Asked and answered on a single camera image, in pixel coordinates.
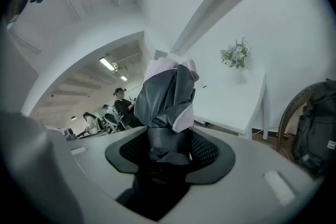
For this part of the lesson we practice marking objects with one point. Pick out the white and blue flower bouquet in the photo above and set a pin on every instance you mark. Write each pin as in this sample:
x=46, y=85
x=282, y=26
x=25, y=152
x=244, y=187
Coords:
x=236, y=53

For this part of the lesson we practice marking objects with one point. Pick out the black backpack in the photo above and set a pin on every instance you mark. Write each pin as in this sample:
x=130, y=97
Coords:
x=319, y=128

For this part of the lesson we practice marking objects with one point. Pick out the brown wicker chair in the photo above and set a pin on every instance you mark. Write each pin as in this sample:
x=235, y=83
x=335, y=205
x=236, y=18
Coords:
x=287, y=112

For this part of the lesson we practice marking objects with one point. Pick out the white office chair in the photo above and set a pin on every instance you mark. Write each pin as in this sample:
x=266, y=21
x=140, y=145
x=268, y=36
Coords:
x=110, y=122

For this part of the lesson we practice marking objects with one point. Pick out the white table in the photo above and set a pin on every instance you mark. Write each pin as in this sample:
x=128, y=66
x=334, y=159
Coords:
x=231, y=105

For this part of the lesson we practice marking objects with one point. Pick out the dark grey and pink cloth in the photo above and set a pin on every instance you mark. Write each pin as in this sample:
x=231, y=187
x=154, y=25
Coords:
x=162, y=97

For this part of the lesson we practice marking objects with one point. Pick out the white ribbed vase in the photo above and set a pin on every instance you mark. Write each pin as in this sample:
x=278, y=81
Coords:
x=245, y=76

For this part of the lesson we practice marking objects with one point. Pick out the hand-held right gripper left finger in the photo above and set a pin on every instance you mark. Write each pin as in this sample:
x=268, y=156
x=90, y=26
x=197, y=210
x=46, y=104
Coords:
x=131, y=152

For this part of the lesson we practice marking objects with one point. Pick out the black pendant lamp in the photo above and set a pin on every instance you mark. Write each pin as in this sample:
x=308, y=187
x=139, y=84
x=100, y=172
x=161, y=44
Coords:
x=74, y=118

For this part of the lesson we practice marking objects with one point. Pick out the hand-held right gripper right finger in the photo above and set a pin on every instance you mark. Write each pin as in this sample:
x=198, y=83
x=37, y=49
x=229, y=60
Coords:
x=210, y=157

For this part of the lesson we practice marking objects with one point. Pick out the long ceiling light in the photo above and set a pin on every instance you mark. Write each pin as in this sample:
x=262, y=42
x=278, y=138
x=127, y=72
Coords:
x=123, y=78
x=107, y=63

